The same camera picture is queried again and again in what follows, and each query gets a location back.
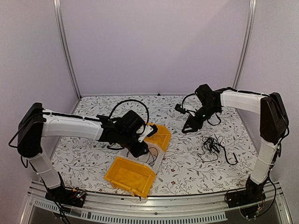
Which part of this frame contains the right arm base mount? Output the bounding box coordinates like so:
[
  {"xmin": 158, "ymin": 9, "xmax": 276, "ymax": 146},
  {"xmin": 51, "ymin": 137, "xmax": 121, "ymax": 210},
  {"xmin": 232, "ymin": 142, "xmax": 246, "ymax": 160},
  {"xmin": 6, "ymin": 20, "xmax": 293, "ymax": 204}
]
[{"xmin": 224, "ymin": 189, "xmax": 266, "ymax": 219}]

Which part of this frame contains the near yellow plastic bin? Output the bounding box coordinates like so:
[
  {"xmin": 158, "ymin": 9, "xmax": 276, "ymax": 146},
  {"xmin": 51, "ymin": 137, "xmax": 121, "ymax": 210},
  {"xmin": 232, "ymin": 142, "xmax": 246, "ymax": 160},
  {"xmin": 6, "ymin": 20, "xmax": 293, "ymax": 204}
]
[{"xmin": 104, "ymin": 156, "xmax": 156, "ymax": 198}]

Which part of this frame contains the thin black cable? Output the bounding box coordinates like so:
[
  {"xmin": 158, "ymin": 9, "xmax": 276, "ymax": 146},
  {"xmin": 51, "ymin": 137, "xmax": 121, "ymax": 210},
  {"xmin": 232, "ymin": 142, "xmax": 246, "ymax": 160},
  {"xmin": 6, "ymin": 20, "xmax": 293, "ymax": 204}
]
[{"xmin": 126, "ymin": 147, "xmax": 159, "ymax": 167}]

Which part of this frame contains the right aluminium frame post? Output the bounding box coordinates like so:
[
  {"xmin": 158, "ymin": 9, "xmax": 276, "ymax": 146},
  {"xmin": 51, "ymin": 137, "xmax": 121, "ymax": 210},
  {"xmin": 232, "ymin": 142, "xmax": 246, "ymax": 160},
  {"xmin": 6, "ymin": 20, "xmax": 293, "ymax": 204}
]
[{"xmin": 232, "ymin": 0, "xmax": 256, "ymax": 89}]

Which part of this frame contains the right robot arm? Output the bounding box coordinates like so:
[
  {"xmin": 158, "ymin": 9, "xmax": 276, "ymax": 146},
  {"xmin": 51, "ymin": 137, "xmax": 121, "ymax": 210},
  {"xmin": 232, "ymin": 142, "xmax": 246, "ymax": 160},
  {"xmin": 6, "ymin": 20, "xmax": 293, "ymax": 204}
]
[{"xmin": 175, "ymin": 84, "xmax": 289, "ymax": 207}]

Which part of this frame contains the white translucent plastic bin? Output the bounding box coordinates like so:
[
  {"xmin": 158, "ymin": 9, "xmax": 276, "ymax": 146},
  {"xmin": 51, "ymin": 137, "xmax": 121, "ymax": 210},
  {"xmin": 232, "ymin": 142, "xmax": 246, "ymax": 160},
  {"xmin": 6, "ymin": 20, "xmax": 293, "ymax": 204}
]
[{"xmin": 117, "ymin": 142, "xmax": 165, "ymax": 174}]

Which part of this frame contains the black cable bundle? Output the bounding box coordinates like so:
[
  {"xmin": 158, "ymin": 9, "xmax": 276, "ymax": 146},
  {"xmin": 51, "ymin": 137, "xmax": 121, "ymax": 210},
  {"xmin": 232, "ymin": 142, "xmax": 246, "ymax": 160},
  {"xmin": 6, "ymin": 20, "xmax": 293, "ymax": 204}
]
[{"xmin": 197, "ymin": 136, "xmax": 225, "ymax": 163}]

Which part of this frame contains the aluminium frame post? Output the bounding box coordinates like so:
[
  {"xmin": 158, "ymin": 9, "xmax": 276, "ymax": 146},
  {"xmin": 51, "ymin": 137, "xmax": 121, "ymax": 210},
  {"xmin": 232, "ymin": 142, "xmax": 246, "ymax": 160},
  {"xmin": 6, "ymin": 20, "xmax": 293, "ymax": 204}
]
[
  {"xmin": 232, "ymin": 0, "xmax": 256, "ymax": 89},
  {"xmin": 53, "ymin": 0, "xmax": 82, "ymax": 100}
]

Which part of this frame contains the thick black cable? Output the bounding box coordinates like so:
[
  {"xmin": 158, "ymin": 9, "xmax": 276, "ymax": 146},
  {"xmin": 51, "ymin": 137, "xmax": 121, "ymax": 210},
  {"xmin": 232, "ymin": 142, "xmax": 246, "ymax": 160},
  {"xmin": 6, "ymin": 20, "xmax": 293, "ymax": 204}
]
[{"xmin": 223, "ymin": 147, "xmax": 238, "ymax": 166}]

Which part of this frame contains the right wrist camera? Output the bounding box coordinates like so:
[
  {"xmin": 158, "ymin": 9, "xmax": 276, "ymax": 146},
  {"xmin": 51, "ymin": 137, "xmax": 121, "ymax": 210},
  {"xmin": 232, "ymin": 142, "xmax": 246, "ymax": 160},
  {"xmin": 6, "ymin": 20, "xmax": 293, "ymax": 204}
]
[{"xmin": 175, "ymin": 104, "xmax": 195, "ymax": 116}]

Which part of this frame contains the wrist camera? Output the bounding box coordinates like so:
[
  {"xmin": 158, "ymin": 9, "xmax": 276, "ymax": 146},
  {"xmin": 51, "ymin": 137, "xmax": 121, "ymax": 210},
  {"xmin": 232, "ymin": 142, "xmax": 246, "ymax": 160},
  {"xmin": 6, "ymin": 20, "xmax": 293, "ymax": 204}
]
[
  {"xmin": 138, "ymin": 125, "xmax": 157, "ymax": 142},
  {"xmin": 175, "ymin": 104, "xmax": 195, "ymax": 116}
]

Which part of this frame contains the far yellow plastic bin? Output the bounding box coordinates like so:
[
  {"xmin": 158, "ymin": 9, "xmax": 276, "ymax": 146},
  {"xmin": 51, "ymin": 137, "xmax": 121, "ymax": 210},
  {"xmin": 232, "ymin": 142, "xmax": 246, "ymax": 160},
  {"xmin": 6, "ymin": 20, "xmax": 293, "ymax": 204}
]
[{"xmin": 144, "ymin": 124, "xmax": 171, "ymax": 152}]

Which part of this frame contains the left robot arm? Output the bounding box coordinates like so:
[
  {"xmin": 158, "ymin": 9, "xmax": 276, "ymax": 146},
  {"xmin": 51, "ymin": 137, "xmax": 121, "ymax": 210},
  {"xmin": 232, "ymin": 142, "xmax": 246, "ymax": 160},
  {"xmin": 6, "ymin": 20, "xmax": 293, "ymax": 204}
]
[{"xmin": 8, "ymin": 103, "xmax": 156, "ymax": 203}]

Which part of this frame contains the front aluminium rail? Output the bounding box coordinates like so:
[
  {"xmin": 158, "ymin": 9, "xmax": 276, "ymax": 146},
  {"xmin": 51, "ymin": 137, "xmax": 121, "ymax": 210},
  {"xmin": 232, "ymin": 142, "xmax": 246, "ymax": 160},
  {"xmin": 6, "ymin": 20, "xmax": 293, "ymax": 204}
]
[{"xmin": 20, "ymin": 181, "xmax": 293, "ymax": 224}]

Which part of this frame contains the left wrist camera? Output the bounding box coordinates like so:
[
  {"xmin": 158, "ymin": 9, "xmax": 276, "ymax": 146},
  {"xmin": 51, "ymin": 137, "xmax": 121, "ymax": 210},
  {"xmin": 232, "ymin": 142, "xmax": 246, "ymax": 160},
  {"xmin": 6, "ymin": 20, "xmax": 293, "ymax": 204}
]
[{"xmin": 138, "ymin": 125, "xmax": 157, "ymax": 142}]

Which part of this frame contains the floral patterned table mat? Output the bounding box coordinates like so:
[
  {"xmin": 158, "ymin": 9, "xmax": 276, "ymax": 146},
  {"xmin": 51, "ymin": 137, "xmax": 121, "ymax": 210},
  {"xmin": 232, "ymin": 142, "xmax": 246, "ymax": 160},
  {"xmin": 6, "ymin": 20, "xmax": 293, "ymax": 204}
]
[{"xmin": 52, "ymin": 96, "xmax": 257, "ymax": 196}]

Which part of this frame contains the yellow plastic bin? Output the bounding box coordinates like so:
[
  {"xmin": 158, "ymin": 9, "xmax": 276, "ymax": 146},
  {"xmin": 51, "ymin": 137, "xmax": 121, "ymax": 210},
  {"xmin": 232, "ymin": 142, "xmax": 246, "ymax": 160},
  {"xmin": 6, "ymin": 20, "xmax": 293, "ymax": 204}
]
[
  {"xmin": 104, "ymin": 156, "xmax": 156, "ymax": 198},
  {"xmin": 144, "ymin": 124, "xmax": 171, "ymax": 152}
]

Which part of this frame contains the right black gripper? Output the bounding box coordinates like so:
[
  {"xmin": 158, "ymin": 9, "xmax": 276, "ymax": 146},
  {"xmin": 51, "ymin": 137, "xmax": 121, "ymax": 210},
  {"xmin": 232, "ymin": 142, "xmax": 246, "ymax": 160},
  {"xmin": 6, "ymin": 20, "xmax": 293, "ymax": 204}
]
[{"xmin": 182, "ymin": 103, "xmax": 221, "ymax": 133}]

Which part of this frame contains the left aluminium frame post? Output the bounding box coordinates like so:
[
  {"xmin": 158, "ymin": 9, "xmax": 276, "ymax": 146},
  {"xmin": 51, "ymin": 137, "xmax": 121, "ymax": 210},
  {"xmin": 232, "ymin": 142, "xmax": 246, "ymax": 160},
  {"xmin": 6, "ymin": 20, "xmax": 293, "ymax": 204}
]
[{"xmin": 53, "ymin": 0, "xmax": 82, "ymax": 100}]

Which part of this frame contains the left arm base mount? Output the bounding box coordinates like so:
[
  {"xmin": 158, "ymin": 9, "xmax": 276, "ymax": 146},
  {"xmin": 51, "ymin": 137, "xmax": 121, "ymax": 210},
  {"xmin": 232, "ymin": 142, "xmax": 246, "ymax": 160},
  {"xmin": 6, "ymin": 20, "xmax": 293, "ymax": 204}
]
[{"xmin": 45, "ymin": 186, "xmax": 86, "ymax": 208}]

